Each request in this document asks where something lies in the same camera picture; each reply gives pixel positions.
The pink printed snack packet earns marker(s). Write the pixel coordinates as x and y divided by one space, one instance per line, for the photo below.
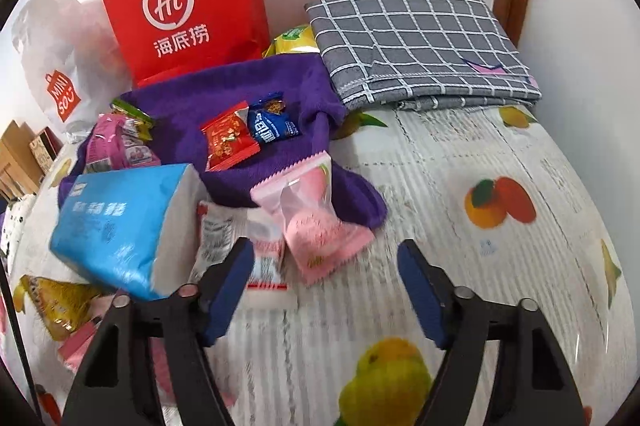
142 154

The white and red snack packet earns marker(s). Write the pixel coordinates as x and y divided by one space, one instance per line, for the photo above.
265 266

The grey checkered folded cloth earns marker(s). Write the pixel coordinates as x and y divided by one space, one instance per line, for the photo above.
415 46

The patterned box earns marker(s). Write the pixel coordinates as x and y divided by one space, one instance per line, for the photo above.
42 151

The yellow green snack packet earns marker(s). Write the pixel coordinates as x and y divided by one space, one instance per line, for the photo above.
292 38

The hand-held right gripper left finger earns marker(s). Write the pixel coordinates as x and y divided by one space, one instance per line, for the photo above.
230 301

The blue tissue pack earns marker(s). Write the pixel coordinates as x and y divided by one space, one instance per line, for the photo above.
115 226

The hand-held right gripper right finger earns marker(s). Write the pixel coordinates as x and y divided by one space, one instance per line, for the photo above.
422 296

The white plastic bag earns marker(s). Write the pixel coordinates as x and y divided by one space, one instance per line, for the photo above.
50 46

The purple towel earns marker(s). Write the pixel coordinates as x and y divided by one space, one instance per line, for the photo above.
295 78

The pale pink peach snack packet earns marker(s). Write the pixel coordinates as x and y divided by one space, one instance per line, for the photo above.
310 226

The fruit print tablecloth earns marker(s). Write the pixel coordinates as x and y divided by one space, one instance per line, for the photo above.
500 256

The magenta snack packet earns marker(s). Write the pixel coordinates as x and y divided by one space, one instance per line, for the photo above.
105 143

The white spotted plush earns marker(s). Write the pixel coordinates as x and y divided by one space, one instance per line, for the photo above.
17 218

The gold snack packet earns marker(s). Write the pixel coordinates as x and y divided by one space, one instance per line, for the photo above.
60 306

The blue snack packet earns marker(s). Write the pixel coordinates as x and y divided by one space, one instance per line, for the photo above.
272 121

